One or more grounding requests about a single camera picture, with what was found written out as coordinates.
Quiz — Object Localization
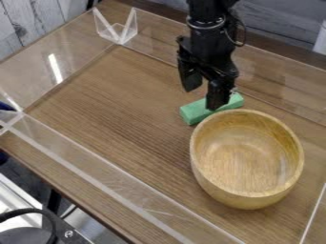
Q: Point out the black table leg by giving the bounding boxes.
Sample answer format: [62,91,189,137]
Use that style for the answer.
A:
[47,190,63,214]

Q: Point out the clear acrylic tray wall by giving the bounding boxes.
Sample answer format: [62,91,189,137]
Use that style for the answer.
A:
[0,2,326,244]

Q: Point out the light wooden bowl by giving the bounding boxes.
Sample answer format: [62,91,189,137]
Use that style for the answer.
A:
[190,109,305,210]

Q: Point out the black cable loop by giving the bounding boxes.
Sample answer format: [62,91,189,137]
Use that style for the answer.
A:
[0,207,62,244]

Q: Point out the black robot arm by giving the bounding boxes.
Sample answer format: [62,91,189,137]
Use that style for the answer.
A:
[177,0,245,111]

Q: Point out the green rectangular block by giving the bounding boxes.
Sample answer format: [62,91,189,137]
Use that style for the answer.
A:
[180,92,245,126]

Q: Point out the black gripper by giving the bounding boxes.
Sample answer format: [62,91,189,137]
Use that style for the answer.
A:
[176,15,241,112]

